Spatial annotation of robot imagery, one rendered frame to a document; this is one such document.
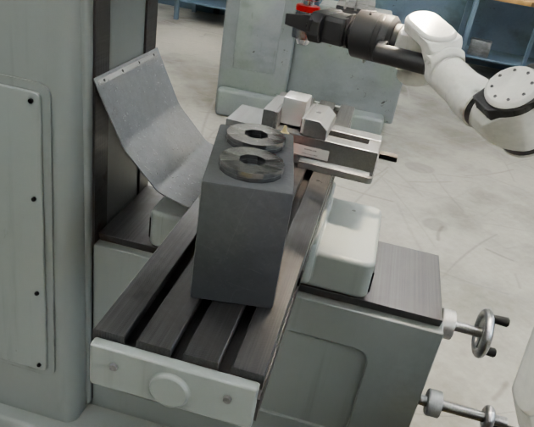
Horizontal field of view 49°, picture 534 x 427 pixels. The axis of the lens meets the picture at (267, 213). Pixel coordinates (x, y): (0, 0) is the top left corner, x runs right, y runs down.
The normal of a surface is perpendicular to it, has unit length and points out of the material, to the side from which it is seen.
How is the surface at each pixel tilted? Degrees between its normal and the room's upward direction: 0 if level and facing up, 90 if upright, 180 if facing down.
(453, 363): 0
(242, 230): 90
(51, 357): 88
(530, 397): 90
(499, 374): 0
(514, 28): 90
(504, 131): 128
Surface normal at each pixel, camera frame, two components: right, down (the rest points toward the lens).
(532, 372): -0.99, -0.09
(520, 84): -0.49, -0.51
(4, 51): -0.22, 0.41
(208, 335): 0.15, -0.87
